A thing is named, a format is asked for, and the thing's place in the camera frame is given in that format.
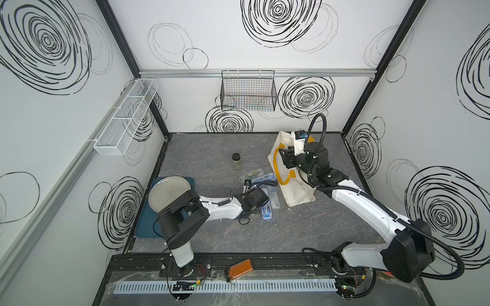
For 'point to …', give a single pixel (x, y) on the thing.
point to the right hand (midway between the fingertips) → (285, 148)
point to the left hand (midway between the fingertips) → (252, 204)
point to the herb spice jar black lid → (236, 161)
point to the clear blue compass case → (274, 196)
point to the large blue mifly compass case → (270, 176)
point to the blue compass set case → (266, 211)
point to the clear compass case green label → (251, 175)
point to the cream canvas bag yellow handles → (295, 189)
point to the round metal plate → (165, 190)
